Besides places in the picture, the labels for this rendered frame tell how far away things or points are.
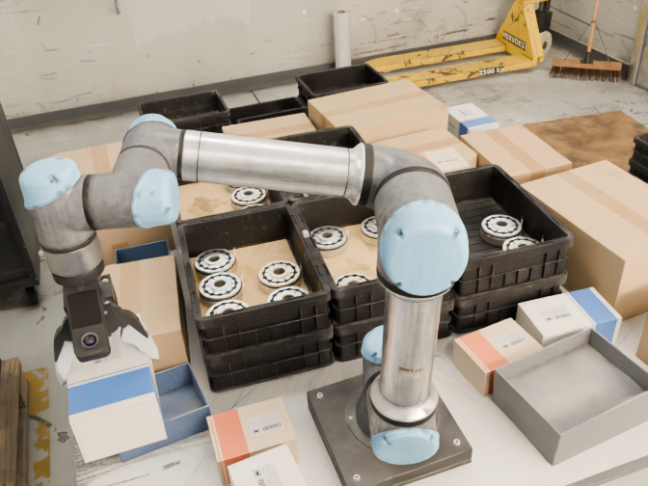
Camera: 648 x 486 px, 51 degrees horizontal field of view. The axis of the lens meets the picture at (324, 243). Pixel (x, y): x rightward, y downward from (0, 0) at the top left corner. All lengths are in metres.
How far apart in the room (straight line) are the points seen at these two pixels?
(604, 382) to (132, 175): 1.09
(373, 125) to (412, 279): 1.39
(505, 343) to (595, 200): 0.52
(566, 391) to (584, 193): 0.61
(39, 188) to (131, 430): 0.38
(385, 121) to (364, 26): 2.97
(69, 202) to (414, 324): 0.51
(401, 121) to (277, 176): 1.35
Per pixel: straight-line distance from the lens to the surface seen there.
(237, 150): 1.00
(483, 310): 1.70
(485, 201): 1.99
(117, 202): 0.91
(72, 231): 0.95
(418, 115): 2.34
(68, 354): 1.08
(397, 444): 1.19
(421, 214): 0.89
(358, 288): 1.49
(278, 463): 1.35
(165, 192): 0.89
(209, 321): 1.45
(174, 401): 1.62
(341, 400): 1.49
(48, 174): 0.92
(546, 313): 1.68
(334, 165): 1.00
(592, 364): 1.63
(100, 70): 4.88
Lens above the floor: 1.86
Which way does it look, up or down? 35 degrees down
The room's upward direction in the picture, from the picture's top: 4 degrees counter-clockwise
